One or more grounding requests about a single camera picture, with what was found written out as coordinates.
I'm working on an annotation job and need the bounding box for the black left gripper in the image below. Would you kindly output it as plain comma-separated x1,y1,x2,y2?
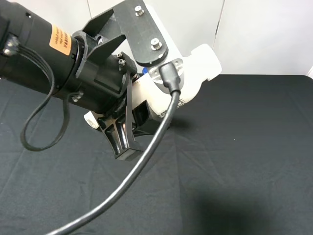
66,30,162,161

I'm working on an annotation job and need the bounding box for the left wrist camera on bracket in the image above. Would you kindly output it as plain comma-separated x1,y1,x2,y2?
82,0,184,94

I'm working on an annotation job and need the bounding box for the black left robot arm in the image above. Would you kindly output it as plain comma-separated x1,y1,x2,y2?
0,0,168,160

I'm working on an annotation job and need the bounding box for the white wrapped cylinder roll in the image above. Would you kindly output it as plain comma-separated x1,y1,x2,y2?
84,111,99,129

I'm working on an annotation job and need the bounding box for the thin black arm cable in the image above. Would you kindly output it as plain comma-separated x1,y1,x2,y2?
2,36,74,152

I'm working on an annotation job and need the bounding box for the black tablecloth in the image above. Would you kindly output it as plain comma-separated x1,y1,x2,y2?
0,75,313,235

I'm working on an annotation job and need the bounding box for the black camera cable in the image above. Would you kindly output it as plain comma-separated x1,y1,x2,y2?
41,62,183,235

